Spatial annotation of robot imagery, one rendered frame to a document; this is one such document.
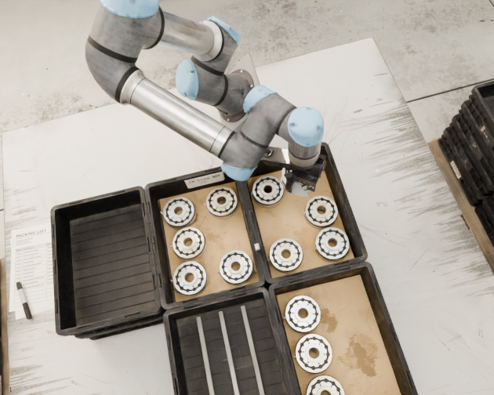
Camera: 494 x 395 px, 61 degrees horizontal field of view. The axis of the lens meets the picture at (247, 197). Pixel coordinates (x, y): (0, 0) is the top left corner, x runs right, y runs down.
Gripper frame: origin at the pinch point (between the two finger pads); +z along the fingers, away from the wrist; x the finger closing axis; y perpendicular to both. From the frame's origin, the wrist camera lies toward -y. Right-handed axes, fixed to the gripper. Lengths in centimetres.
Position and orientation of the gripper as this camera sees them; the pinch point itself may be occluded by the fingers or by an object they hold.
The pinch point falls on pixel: (293, 183)
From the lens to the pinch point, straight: 119.9
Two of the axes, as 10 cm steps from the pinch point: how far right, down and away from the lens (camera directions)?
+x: 4.3, -8.5, 3.0
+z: 0.8, 3.7, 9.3
